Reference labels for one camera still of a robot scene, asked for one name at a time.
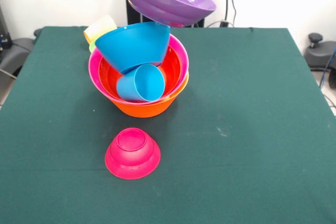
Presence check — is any medium blue bowl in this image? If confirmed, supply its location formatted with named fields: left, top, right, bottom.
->
left=94, top=22, right=171, bottom=75

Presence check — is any black equipment box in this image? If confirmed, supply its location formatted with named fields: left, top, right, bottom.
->
left=0, top=6, right=12, bottom=49

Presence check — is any purple bowl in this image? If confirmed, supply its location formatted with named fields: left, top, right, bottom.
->
left=119, top=0, right=217, bottom=28

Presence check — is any small crimson bowl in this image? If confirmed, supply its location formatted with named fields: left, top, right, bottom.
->
left=104, top=127, right=162, bottom=180

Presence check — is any blue cup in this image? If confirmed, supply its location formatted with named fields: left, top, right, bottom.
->
left=116, top=63, right=166, bottom=103

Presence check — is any dark green tablecloth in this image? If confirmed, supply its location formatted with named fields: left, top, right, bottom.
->
left=0, top=26, right=336, bottom=224

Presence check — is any yellow cup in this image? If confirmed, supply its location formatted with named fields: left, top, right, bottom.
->
left=83, top=14, right=118, bottom=44

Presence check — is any red-orange bowl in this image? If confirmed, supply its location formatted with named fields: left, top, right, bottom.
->
left=98, top=45, right=182, bottom=101

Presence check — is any large orange bowl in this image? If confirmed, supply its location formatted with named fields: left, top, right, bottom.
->
left=109, top=70, right=190, bottom=119

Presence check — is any large pink bowl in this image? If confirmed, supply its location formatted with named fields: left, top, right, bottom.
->
left=88, top=34, right=190, bottom=103

